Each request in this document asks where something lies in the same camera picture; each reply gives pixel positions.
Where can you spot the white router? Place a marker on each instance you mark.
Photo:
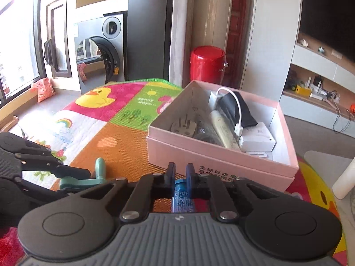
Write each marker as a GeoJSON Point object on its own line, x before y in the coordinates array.
{"type": "Point", "coordinates": [316, 90]}

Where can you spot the red canister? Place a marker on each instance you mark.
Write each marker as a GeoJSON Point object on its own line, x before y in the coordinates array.
{"type": "Point", "coordinates": [208, 63]}

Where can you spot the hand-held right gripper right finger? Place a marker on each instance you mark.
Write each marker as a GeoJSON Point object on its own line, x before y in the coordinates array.
{"type": "Point", "coordinates": [190, 176]}

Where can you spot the dark hanging cloth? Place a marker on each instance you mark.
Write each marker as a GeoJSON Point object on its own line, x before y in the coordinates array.
{"type": "Point", "coordinates": [50, 52]}

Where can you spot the dark tall cabinet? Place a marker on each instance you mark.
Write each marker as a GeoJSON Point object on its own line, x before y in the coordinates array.
{"type": "Point", "coordinates": [149, 27]}

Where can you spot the yellow toy truck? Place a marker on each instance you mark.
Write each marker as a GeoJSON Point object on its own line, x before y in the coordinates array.
{"type": "Point", "coordinates": [301, 89]}

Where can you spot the blue tube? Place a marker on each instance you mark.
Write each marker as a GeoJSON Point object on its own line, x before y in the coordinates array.
{"type": "Point", "coordinates": [181, 199]}

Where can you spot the orange pumpkin toy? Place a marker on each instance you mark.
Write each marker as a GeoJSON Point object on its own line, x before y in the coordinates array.
{"type": "Point", "coordinates": [352, 108]}

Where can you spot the silver washing machine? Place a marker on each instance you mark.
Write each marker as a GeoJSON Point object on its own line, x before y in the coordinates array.
{"type": "Point", "coordinates": [111, 50]}

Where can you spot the cream tube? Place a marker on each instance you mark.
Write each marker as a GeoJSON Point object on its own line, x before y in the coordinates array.
{"type": "Point", "coordinates": [224, 130]}

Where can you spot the white wall shelf unit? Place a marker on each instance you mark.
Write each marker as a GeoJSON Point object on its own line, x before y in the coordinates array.
{"type": "Point", "coordinates": [271, 47]}

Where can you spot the orange bag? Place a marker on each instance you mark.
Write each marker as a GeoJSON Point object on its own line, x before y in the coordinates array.
{"type": "Point", "coordinates": [42, 90]}

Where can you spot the black pouch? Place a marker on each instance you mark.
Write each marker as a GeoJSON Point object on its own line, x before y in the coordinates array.
{"type": "Point", "coordinates": [235, 108]}

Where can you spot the black television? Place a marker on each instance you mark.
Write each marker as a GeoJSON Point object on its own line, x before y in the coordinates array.
{"type": "Point", "coordinates": [330, 13]}

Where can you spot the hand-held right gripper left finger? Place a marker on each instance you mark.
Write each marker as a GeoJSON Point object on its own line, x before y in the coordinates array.
{"type": "Point", "coordinates": [171, 173]}

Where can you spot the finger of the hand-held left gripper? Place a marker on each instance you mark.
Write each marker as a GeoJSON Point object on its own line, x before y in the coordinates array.
{"type": "Point", "coordinates": [41, 191]}
{"type": "Point", "coordinates": [75, 172]}

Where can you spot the white curtain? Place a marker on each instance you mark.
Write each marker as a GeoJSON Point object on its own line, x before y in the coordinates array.
{"type": "Point", "coordinates": [181, 33]}

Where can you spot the colourful printed play mat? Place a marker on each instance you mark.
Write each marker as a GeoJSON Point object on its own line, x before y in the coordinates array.
{"type": "Point", "coordinates": [116, 133]}

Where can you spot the pink cardboard box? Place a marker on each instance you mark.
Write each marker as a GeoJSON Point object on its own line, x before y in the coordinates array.
{"type": "Point", "coordinates": [210, 158]}

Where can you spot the teal clip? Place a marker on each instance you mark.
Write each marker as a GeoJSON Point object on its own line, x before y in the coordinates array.
{"type": "Point", "coordinates": [83, 181]}

